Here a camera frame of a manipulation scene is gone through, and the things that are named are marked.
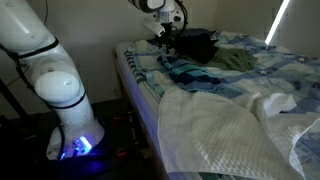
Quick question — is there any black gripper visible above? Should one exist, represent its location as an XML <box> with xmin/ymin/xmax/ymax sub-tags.
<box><xmin>159</xmin><ymin>21</ymin><xmax>176</xmax><ymax>55</ymax></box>

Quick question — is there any black garment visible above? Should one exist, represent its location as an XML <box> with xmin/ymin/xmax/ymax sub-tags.
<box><xmin>173</xmin><ymin>29</ymin><xmax>220</xmax><ymax>65</ymax></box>

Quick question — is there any thin black wall cable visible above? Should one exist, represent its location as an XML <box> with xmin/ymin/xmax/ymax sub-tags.
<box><xmin>43</xmin><ymin>0</ymin><xmax>50</xmax><ymax>26</ymax></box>

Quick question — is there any white waffle towel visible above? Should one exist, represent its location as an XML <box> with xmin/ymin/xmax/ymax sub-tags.
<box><xmin>157</xmin><ymin>87</ymin><xmax>320</xmax><ymax>180</ymax></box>

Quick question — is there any black diagonal frame bar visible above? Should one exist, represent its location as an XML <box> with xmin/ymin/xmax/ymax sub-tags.
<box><xmin>0</xmin><ymin>78</ymin><xmax>33</xmax><ymax>122</ymax></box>

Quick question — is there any olive green garment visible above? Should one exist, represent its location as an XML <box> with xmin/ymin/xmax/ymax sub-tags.
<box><xmin>181</xmin><ymin>47</ymin><xmax>259</xmax><ymax>73</ymax></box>

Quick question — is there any dark blue pillow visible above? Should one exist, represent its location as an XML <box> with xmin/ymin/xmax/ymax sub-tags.
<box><xmin>176</xmin><ymin>28</ymin><xmax>214</xmax><ymax>38</ymax></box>

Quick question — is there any bed frame with mattress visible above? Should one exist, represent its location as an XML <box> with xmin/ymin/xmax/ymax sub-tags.
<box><xmin>112</xmin><ymin>41</ymin><xmax>204</xmax><ymax>180</ymax></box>

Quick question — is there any blue teal striped towel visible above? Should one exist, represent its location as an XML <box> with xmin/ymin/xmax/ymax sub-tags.
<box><xmin>157</xmin><ymin>54</ymin><xmax>223</xmax><ymax>85</ymax></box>

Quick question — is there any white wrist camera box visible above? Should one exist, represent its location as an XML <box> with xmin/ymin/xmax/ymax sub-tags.
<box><xmin>141</xmin><ymin>17</ymin><xmax>167</xmax><ymax>38</ymax></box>

